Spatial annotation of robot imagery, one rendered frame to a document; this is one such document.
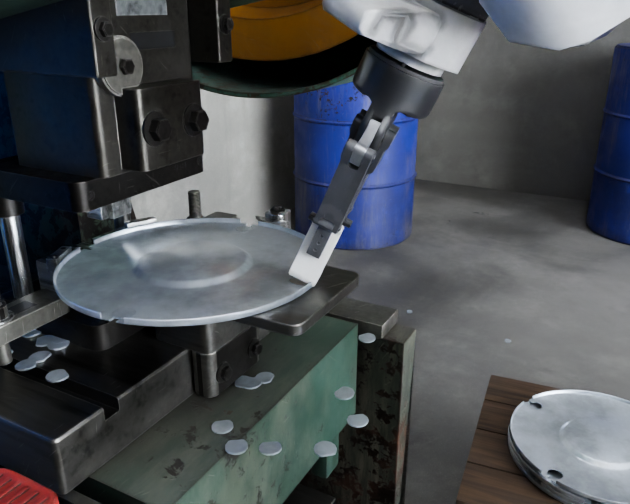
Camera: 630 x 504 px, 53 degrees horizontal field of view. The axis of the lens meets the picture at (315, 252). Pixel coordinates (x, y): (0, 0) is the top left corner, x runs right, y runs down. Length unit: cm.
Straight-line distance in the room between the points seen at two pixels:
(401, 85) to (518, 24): 13
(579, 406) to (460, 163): 293
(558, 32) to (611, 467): 82
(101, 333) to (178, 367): 9
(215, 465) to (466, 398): 133
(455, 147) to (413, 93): 350
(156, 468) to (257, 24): 65
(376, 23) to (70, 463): 45
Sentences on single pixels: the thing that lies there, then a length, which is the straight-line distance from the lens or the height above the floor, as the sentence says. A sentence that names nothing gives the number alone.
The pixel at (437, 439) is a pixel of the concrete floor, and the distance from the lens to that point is 173.
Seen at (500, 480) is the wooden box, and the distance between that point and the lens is 110.
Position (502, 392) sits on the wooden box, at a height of 35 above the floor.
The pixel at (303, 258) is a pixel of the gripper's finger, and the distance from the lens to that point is 63.
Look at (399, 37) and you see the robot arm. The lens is 51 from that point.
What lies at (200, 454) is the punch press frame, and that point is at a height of 64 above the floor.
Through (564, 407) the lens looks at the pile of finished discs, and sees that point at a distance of 124.
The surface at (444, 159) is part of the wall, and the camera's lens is 407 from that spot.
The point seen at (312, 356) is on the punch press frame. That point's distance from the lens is 79.
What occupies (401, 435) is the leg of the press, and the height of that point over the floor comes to 46.
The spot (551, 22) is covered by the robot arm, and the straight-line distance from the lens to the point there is 43.
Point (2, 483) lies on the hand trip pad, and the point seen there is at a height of 76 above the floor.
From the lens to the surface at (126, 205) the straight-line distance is 76.
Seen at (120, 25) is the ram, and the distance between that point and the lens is 66.
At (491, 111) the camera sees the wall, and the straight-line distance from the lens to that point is 394.
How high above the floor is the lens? 105
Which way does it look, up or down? 21 degrees down
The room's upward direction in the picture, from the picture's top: straight up
